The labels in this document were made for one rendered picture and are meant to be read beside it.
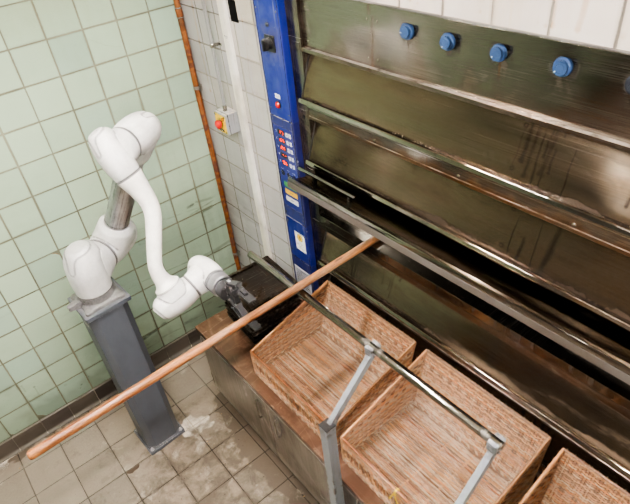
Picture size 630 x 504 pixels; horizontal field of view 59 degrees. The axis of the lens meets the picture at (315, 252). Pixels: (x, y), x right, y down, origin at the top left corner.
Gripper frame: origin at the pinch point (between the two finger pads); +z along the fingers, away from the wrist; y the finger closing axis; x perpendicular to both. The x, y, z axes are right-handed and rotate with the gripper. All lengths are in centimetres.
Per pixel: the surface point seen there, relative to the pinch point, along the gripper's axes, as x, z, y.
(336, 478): 2, 40, 54
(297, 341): -31, -26, 58
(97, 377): 45, -122, 103
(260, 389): -3, -17, 61
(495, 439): -20, 86, 2
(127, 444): 50, -82, 119
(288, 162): -54, -45, -21
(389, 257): -56, 11, 2
